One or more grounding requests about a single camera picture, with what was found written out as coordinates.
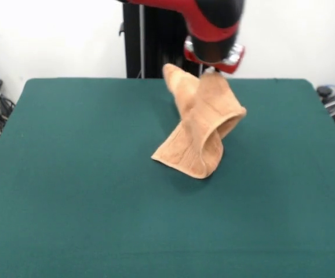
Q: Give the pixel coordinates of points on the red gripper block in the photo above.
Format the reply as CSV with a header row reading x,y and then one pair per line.
x,y
234,66

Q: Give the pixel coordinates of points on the tan terry towel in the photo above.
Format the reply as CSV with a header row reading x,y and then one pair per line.
x,y
202,121

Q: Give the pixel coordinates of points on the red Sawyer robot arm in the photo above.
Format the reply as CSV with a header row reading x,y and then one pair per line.
x,y
208,26

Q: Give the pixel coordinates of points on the dark green table cloth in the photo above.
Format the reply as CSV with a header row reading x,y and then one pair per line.
x,y
69,202

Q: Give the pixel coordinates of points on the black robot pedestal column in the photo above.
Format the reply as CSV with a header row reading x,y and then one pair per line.
x,y
156,43

